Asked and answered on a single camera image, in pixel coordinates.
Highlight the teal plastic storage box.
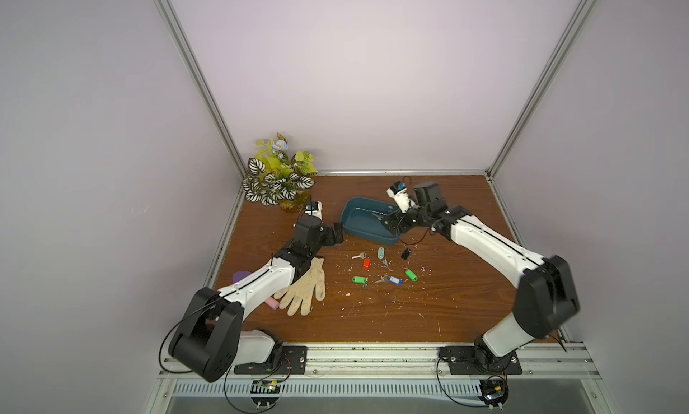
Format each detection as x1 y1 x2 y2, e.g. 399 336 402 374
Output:
341 197 400 245

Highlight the red tag key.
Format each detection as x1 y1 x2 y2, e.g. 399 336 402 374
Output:
352 252 371 270

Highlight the mint tag key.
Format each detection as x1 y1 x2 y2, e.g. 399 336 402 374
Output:
377 247 389 269

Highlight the green tag key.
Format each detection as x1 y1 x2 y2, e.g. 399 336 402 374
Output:
405 269 418 282
352 277 368 286

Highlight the blue tag key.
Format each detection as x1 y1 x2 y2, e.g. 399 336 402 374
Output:
375 275 404 287

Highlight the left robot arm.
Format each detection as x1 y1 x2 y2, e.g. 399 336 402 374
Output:
165 215 344 383

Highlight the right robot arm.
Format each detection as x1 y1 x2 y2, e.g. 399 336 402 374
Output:
384 182 581 369

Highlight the cream knit work glove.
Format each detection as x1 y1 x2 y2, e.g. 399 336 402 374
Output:
273 257 326 316

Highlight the potted plant in amber vase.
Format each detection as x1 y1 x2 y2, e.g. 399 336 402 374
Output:
242 133 318 213

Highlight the purple pink toy shovel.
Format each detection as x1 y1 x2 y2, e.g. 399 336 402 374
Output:
233 271 279 310

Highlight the left connector board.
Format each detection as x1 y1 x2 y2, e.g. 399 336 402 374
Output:
249 380 283 411

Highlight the connector board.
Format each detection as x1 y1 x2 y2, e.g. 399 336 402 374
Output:
249 380 283 411
479 375 510 410

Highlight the right connector board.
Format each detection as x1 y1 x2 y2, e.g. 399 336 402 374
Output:
479 375 510 410

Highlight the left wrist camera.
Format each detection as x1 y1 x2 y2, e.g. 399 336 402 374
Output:
304 200 323 222

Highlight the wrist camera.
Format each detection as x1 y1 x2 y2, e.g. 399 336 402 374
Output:
387 182 416 214
304 200 323 222

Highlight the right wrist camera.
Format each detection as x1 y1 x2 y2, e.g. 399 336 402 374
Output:
387 182 416 214

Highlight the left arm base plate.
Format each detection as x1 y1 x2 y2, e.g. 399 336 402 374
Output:
233 345 308 376

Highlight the right black cable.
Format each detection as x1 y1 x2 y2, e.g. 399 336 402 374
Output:
434 354 491 410

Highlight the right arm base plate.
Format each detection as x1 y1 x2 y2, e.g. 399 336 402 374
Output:
438 345 523 376

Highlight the aluminium front rail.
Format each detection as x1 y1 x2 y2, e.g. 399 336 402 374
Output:
158 342 599 381

